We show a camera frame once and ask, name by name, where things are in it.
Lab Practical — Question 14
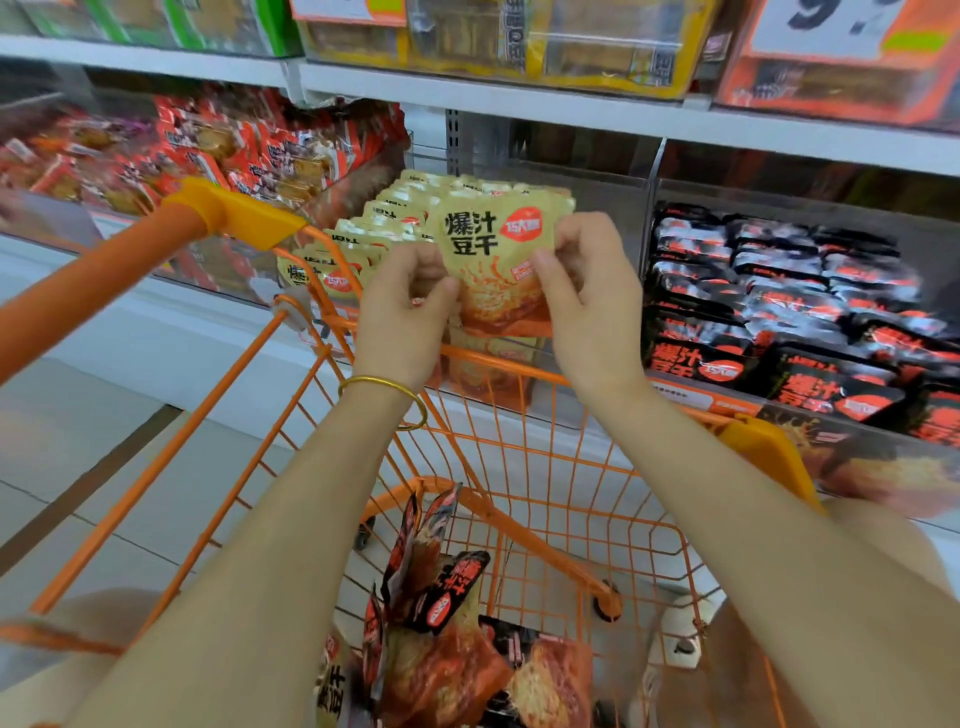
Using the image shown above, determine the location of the person's left hand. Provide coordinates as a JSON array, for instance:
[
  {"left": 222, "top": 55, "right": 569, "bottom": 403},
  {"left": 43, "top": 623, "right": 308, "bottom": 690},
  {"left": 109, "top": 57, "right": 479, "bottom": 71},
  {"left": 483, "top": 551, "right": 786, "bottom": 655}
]
[{"left": 355, "top": 240, "right": 464, "bottom": 395}]

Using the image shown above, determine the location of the person's right hand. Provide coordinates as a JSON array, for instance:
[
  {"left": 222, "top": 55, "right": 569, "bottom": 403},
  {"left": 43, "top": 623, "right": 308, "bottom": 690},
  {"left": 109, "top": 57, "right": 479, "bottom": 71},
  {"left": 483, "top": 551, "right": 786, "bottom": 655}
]
[{"left": 532, "top": 211, "right": 650, "bottom": 401}]

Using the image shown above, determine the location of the row of yellow orange snacks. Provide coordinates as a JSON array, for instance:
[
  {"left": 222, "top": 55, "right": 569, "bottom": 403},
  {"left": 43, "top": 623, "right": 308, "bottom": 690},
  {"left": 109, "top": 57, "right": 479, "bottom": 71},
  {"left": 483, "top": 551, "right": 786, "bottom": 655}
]
[
  {"left": 277, "top": 187, "right": 395, "bottom": 309},
  {"left": 447, "top": 171, "right": 572, "bottom": 197},
  {"left": 352, "top": 169, "right": 452, "bottom": 249}
]

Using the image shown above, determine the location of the yellow orange snack packet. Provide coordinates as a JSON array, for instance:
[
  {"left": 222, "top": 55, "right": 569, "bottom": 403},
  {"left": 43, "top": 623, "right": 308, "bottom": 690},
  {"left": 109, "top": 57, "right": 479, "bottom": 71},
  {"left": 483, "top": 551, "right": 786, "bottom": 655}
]
[{"left": 424, "top": 187, "right": 576, "bottom": 341}]

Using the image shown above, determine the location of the row of black orange snacks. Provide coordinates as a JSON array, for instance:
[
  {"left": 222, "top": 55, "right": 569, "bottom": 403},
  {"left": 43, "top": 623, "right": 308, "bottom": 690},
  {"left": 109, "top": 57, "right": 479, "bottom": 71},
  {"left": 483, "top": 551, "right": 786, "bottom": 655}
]
[
  {"left": 817, "top": 228, "right": 960, "bottom": 449},
  {"left": 735, "top": 220, "right": 909, "bottom": 426},
  {"left": 645, "top": 207, "right": 759, "bottom": 392}
]

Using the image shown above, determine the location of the orange shopping cart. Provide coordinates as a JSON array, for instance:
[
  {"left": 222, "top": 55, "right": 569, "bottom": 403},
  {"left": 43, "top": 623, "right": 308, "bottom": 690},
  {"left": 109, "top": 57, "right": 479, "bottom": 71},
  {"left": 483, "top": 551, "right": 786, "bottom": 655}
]
[{"left": 0, "top": 177, "right": 824, "bottom": 728}]

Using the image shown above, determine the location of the pile of black orange snacks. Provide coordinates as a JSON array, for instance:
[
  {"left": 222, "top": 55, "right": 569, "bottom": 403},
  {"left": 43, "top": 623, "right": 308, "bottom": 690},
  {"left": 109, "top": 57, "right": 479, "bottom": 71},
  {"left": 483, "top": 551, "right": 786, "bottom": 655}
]
[{"left": 315, "top": 487, "right": 602, "bottom": 728}]

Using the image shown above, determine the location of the person's left forearm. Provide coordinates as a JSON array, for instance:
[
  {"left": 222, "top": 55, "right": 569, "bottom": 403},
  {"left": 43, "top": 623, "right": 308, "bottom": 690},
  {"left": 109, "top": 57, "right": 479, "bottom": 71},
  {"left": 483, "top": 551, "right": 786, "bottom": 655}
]
[{"left": 67, "top": 387, "right": 429, "bottom": 728}]

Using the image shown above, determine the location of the person's right forearm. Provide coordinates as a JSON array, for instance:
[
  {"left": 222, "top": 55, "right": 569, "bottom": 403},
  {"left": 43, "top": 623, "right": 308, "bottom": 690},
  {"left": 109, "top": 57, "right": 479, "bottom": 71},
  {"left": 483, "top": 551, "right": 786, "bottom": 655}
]
[{"left": 600, "top": 375, "right": 960, "bottom": 728}]

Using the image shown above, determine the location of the person's right white sandal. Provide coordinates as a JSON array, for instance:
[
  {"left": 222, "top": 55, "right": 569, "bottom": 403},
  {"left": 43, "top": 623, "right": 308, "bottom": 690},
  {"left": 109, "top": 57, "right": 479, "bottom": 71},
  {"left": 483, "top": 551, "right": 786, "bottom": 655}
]
[{"left": 660, "top": 600, "right": 707, "bottom": 671}]

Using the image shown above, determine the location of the person's right leg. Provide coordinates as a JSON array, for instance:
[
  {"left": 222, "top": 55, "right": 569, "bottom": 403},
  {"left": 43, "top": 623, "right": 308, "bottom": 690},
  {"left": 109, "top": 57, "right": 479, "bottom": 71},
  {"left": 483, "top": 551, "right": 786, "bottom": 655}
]
[{"left": 705, "top": 495, "right": 960, "bottom": 728}]

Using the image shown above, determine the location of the person's leg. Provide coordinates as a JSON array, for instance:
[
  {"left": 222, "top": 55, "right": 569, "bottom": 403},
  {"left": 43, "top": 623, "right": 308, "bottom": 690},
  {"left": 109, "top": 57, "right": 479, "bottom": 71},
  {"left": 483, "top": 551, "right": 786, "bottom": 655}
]
[
  {"left": 705, "top": 495, "right": 960, "bottom": 728},
  {"left": 0, "top": 588, "right": 164, "bottom": 728}
]

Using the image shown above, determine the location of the person's left leg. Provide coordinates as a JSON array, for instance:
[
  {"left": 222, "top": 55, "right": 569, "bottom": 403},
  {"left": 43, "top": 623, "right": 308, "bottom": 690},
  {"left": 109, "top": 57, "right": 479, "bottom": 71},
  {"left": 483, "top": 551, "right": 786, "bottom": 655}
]
[{"left": 0, "top": 588, "right": 164, "bottom": 728}]

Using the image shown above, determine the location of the pile of red tan packets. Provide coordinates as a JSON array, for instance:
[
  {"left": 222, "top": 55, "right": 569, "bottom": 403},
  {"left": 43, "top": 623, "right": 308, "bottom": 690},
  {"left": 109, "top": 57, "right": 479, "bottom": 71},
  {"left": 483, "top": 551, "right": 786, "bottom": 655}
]
[{"left": 0, "top": 90, "right": 410, "bottom": 227}]

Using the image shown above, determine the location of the stack of yellow trimmed packets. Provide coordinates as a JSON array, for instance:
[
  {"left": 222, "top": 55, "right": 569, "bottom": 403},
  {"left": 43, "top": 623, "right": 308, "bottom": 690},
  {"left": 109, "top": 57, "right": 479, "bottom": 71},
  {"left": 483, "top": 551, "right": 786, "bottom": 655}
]
[{"left": 300, "top": 0, "right": 722, "bottom": 101}]

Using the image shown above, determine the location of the white orange price tag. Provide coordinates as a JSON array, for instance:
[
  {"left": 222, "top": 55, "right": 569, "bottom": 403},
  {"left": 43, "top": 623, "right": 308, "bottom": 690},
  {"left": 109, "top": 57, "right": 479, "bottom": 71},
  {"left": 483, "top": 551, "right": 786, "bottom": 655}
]
[
  {"left": 750, "top": 0, "right": 960, "bottom": 65},
  {"left": 289, "top": 0, "right": 410, "bottom": 27}
]

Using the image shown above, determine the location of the stack of orange trimmed packets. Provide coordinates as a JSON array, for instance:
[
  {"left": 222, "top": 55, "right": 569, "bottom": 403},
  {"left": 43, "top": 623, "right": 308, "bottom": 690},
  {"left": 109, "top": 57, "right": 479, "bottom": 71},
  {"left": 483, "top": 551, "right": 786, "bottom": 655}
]
[{"left": 717, "top": 0, "right": 960, "bottom": 131}]

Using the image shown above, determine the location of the stack of green packets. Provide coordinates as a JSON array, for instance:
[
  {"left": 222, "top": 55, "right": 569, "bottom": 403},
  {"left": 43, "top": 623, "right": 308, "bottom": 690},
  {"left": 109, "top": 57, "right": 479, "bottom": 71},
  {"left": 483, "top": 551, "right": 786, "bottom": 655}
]
[{"left": 0, "top": 0, "right": 302, "bottom": 59}]

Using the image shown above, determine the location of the gold bracelet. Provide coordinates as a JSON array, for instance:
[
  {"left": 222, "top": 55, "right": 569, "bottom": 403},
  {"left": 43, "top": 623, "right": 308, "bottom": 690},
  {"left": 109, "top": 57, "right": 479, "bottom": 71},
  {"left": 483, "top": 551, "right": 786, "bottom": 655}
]
[{"left": 337, "top": 375, "right": 432, "bottom": 434}]

